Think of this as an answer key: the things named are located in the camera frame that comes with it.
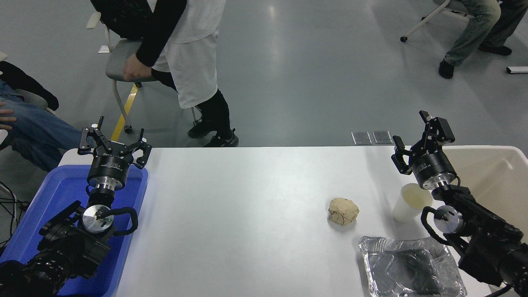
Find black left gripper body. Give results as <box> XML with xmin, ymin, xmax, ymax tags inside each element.
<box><xmin>87</xmin><ymin>153</ymin><xmax>133</xmax><ymax>184</ymax></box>

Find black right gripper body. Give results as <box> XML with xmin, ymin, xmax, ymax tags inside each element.
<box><xmin>412</xmin><ymin>152</ymin><xmax>457</xmax><ymax>184</ymax></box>

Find white paper cup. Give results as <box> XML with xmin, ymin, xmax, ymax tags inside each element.
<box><xmin>392</xmin><ymin>183</ymin><xmax>434</xmax><ymax>224</ymax></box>

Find person's right hand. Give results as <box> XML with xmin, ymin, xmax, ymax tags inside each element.
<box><xmin>123</xmin><ymin>53</ymin><xmax>153</xmax><ymax>82</ymax></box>

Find person's hand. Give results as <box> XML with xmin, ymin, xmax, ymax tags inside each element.
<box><xmin>0</xmin><ymin>101</ymin><xmax>17</xmax><ymax>131</ymax></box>

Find blue plastic tray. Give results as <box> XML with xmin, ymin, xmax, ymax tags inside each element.
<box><xmin>0</xmin><ymin>165</ymin><xmax>149</xmax><ymax>297</ymax></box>

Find large pale bin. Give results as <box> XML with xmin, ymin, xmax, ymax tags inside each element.
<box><xmin>433</xmin><ymin>145</ymin><xmax>528</xmax><ymax>295</ymax></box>

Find crumpled tan paper ball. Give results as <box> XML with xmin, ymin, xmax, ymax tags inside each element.
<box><xmin>328</xmin><ymin>198</ymin><xmax>360</xmax><ymax>226</ymax></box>

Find grey wheeled chair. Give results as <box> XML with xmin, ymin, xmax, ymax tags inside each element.
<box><xmin>86</xmin><ymin>12</ymin><xmax>198</xmax><ymax>134</ymax></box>

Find silver foil tray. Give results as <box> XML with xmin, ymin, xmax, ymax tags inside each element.
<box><xmin>358</xmin><ymin>236</ymin><xmax>468</xmax><ymax>297</ymax></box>

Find white framed wheeled chair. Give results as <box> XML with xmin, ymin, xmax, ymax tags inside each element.
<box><xmin>400</xmin><ymin>0</ymin><xmax>471</xmax><ymax>43</ymax></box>

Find black floor cables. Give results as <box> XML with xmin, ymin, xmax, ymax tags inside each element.
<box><xmin>0</xmin><ymin>181</ymin><xmax>30</xmax><ymax>248</ymax></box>

